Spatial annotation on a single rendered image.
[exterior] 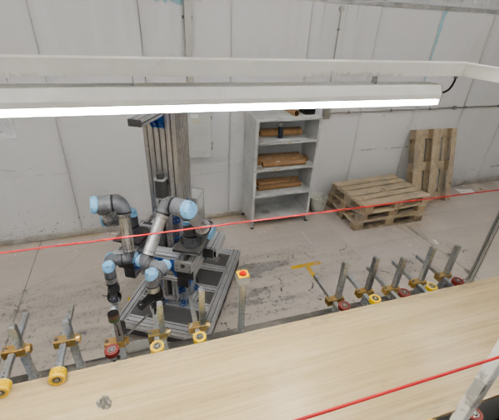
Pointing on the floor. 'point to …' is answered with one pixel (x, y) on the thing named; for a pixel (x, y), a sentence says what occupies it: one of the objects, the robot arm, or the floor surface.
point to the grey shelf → (256, 211)
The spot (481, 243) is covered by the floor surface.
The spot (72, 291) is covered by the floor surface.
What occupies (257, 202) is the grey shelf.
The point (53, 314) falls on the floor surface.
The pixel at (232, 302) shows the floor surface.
